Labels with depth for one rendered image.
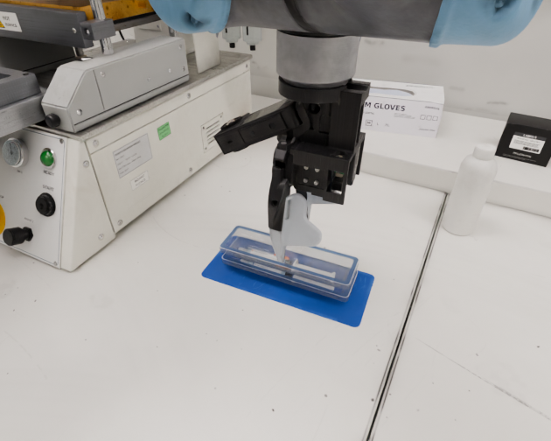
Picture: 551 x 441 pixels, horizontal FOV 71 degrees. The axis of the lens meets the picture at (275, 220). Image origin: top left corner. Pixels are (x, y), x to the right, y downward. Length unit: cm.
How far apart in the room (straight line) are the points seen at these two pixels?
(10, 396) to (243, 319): 26
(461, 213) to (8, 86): 64
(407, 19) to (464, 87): 85
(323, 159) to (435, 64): 69
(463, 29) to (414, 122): 68
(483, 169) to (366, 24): 44
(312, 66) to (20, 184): 47
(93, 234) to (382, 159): 53
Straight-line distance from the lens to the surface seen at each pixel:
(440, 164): 78
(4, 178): 70
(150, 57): 66
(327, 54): 35
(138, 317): 53
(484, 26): 19
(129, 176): 64
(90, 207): 61
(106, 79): 60
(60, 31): 67
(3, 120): 58
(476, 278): 62
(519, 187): 78
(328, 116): 39
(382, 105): 86
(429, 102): 86
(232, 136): 44
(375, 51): 106
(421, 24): 20
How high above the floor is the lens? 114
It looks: 37 degrees down
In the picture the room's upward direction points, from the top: straight up
